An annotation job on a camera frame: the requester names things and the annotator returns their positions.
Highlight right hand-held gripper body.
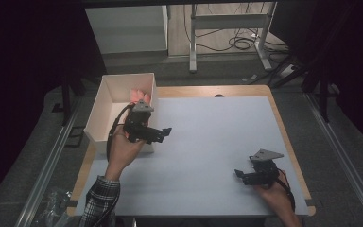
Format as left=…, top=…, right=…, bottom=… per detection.
left=249, top=148, right=285, bottom=190

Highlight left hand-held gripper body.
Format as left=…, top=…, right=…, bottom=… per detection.
left=122, top=99, right=155, bottom=144

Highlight pink glove with red print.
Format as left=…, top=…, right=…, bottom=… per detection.
left=130, top=89, right=152, bottom=106

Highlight white cardboard box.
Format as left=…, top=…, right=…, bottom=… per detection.
left=83, top=73, right=158, bottom=155

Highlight person's right hand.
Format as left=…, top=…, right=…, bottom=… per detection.
left=253, top=176, right=294, bottom=209

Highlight person's left hand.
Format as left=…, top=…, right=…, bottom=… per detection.
left=104, top=123, right=147, bottom=183

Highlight light blue table mat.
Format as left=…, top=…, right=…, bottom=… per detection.
left=74, top=96, right=310, bottom=218

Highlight black stand leg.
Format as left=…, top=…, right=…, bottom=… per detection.
left=51, top=75, right=87, bottom=127
left=318, top=77, right=331, bottom=123

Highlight white cabinet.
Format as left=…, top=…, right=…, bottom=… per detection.
left=84, top=5, right=169, bottom=55

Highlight white power strip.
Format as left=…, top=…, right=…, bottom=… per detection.
left=279, top=63, right=296, bottom=79

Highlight clear plastic bag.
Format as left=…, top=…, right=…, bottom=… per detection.
left=32, top=188, right=74, bottom=227

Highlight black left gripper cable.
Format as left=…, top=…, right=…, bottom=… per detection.
left=106, top=103, right=134, bottom=160

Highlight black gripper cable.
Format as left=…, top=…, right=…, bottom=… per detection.
left=106, top=103, right=134, bottom=160
left=277, top=169, right=297, bottom=212

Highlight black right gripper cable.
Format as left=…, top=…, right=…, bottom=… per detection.
left=277, top=169, right=297, bottom=212

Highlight aluminium floor rail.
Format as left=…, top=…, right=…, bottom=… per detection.
left=305, top=93, right=363, bottom=227
left=14, top=96, right=83, bottom=227

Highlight black floor cables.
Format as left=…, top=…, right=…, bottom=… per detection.
left=182, top=4, right=290, bottom=55

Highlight grey metal desk frame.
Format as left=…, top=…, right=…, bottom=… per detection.
left=188, top=2, right=278, bottom=74

